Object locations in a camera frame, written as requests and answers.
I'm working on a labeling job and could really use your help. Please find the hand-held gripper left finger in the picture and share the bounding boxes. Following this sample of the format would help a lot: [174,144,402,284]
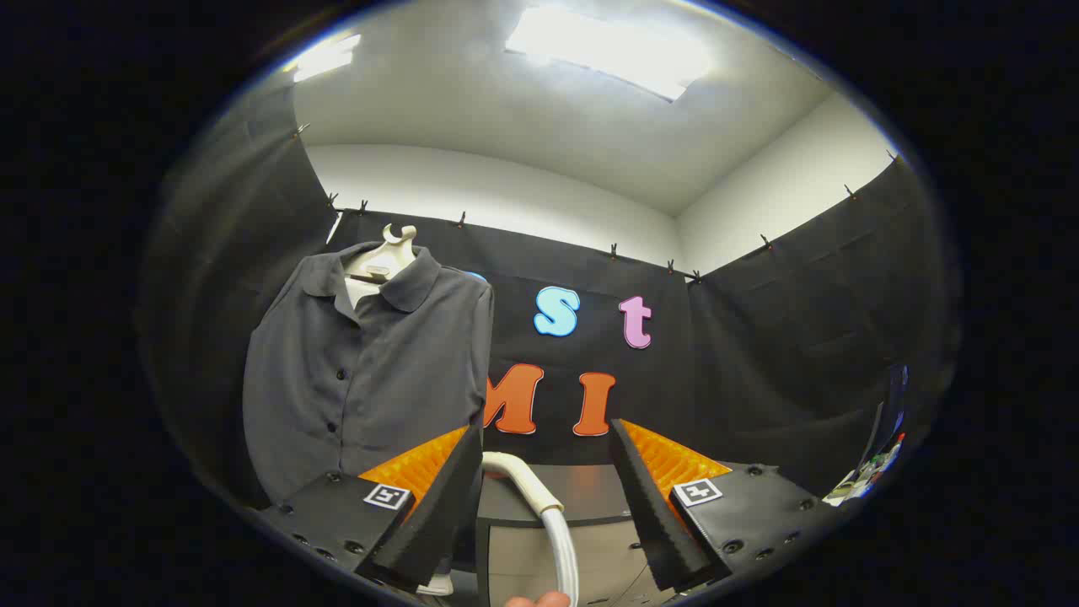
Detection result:
[257,424,484,594]

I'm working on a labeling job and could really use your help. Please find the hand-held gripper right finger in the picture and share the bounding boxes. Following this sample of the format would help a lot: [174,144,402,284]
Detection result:
[609,418,840,593]

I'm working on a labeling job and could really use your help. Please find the white garment steamer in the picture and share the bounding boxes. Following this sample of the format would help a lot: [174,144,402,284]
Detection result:
[482,452,581,607]

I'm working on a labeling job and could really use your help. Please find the dark grey button shirt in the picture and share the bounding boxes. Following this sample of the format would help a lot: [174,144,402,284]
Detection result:
[243,243,496,507]

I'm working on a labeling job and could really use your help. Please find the white clothes hanger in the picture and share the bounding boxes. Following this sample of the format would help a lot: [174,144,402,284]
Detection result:
[343,223,420,309]

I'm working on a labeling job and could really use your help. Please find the black backdrop cloth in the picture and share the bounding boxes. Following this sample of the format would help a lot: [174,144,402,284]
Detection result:
[139,76,962,507]

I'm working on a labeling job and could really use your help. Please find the clutter of coloured items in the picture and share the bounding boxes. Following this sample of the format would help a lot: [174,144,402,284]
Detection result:
[824,363,910,507]

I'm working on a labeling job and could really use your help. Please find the row of small backdrop clips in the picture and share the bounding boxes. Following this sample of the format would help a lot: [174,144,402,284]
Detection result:
[293,122,899,283]

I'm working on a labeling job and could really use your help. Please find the large ceiling light panel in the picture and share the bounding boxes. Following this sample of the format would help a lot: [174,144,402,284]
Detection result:
[506,4,713,102]

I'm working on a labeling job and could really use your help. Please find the small ceiling light panel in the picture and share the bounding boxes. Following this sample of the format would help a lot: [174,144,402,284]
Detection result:
[291,34,363,83]

